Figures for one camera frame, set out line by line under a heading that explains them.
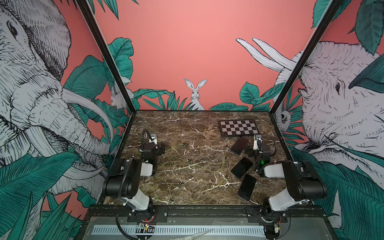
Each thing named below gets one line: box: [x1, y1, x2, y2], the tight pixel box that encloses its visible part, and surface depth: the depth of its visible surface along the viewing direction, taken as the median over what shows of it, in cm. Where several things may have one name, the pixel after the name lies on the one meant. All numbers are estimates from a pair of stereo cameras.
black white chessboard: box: [218, 119, 261, 138], surface depth 109 cm
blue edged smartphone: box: [231, 138, 247, 155], surface depth 104 cm
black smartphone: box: [231, 157, 253, 179], surface depth 95 cm
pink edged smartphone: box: [238, 173, 257, 202], surface depth 87 cm
